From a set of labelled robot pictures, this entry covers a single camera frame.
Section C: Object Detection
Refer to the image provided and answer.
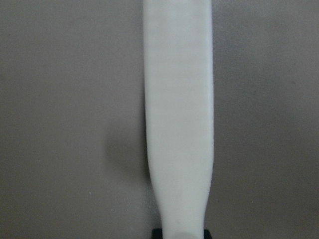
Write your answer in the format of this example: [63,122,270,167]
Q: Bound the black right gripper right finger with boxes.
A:
[203,229,213,239]

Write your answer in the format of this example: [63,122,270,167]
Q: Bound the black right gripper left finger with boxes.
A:
[151,228,163,239]

